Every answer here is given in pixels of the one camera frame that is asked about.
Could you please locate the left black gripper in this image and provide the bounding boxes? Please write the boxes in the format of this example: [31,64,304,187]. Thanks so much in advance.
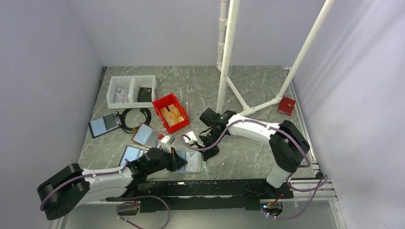
[147,146,187,175]

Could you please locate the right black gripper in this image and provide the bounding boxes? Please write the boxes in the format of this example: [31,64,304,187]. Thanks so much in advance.
[195,130,225,162]

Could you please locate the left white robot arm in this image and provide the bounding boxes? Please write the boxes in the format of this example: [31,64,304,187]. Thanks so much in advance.
[37,147,188,220]

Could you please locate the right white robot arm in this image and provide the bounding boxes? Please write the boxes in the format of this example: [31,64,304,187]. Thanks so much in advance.
[199,108,311,198]

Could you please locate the navy blue card holder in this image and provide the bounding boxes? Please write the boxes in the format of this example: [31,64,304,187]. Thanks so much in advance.
[118,146,147,166]

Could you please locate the brown boxes in red bin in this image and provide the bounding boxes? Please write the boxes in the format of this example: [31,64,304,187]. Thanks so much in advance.
[160,104,185,127]

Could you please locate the red plastic bin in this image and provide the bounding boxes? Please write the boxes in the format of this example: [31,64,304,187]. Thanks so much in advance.
[152,94,190,134]

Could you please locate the black wallet in bin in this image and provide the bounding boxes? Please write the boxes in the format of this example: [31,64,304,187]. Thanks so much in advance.
[137,87,152,103]

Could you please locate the white two-compartment bin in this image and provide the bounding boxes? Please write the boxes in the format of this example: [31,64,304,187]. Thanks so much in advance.
[106,75,157,109]

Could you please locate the red leather wallet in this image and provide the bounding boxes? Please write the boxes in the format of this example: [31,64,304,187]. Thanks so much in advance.
[277,97,296,116]

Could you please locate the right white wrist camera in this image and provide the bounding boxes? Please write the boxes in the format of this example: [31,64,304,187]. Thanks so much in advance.
[183,131,198,146]

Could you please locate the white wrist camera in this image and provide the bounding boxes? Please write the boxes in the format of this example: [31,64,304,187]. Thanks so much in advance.
[157,135,174,152]
[183,131,198,146]

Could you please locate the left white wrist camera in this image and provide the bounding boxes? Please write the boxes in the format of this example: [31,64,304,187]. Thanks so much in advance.
[157,135,174,152]

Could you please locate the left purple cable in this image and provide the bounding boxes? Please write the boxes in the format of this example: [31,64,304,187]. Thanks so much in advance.
[39,159,171,229]

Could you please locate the black coiled cable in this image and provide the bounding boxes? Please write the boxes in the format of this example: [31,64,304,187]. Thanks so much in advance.
[121,107,152,134]

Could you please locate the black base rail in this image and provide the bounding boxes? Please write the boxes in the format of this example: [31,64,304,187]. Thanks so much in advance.
[106,178,294,213]

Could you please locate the white PVC pipe frame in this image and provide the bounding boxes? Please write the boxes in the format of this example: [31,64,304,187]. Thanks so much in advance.
[216,0,334,116]

